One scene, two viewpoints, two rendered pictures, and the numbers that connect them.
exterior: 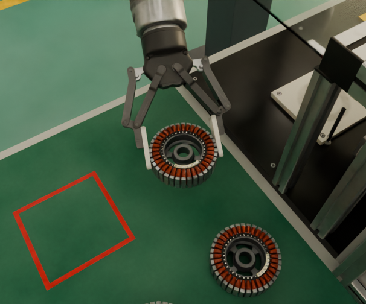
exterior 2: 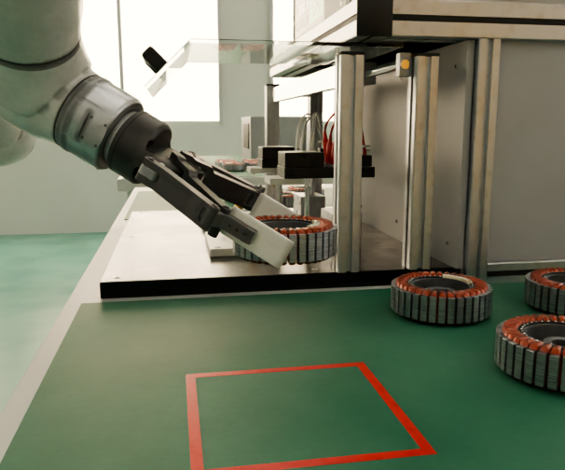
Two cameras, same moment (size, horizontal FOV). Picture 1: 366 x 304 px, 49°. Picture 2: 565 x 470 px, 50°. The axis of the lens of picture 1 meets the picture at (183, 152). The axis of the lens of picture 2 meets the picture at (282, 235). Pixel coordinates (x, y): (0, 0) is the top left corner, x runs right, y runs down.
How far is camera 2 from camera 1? 0.75 m
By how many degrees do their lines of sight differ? 69
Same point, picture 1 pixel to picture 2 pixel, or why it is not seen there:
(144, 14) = (112, 99)
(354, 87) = (396, 24)
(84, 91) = not seen: outside the picture
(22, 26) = not seen: outside the picture
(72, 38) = not seen: outside the picture
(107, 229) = (328, 380)
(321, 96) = (360, 76)
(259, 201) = (354, 294)
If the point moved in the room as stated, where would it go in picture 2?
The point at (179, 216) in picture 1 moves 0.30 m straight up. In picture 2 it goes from (343, 331) to (348, 32)
